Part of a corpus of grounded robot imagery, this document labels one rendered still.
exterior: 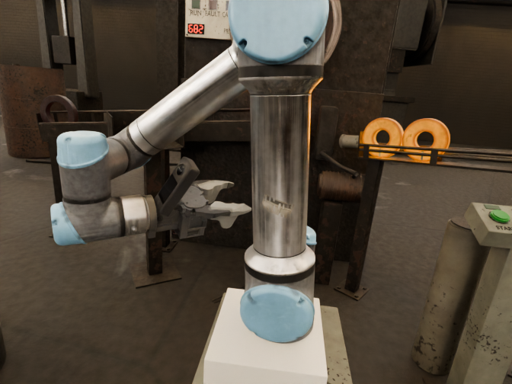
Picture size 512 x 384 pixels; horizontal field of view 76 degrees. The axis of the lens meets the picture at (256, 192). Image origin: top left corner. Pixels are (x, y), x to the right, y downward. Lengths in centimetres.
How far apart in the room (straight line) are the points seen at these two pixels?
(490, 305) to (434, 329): 26
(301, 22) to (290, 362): 58
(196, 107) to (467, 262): 88
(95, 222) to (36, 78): 333
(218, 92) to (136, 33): 792
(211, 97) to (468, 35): 793
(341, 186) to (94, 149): 105
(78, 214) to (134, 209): 9
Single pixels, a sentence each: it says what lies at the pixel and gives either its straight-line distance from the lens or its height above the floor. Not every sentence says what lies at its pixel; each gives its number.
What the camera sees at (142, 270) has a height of 1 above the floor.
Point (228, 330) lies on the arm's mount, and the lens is 76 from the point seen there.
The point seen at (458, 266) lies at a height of 40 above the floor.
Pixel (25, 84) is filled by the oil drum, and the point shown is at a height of 72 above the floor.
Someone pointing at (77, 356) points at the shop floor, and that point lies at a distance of 130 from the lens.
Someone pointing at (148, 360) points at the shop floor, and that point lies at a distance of 123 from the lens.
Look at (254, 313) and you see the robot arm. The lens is 53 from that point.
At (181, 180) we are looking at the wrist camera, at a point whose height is 68.
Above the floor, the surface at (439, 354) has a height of 8.
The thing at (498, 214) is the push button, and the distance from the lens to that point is 99.
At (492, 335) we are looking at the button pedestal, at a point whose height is 29.
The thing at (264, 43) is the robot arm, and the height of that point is 91.
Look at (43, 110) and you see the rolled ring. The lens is 198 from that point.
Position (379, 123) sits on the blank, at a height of 76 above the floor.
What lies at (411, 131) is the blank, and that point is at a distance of 134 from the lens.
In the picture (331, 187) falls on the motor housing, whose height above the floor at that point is 48.
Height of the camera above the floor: 86
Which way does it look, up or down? 18 degrees down
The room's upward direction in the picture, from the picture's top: 5 degrees clockwise
